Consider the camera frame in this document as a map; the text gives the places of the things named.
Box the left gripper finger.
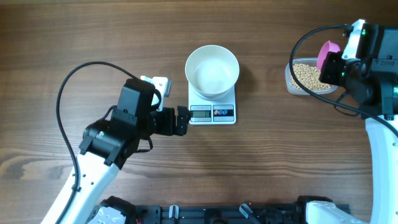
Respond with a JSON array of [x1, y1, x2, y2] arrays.
[[177, 106, 193, 122], [176, 119, 188, 136]]

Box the pink plastic measuring scoop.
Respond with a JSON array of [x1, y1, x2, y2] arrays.
[[317, 40, 340, 70]]

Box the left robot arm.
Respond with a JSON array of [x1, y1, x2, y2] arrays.
[[43, 76, 192, 223]]

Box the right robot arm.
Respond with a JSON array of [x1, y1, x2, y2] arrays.
[[303, 19, 397, 223]]

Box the white digital kitchen scale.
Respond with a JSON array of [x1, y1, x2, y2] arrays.
[[188, 84, 237, 125]]

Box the white bowl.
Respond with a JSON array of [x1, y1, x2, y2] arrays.
[[185, 45, 240, 98]]

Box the soybeans in container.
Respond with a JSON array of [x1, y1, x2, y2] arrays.
[[293, 63, 331, 90]]

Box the clear plastic container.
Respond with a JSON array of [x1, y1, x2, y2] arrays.
[[285, 58, 337, 95]]

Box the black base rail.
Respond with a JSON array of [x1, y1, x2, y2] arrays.
[[93, 203, 308, 224]]

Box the left black cable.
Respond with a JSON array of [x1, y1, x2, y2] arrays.
[[55, 61, 162, 224]]

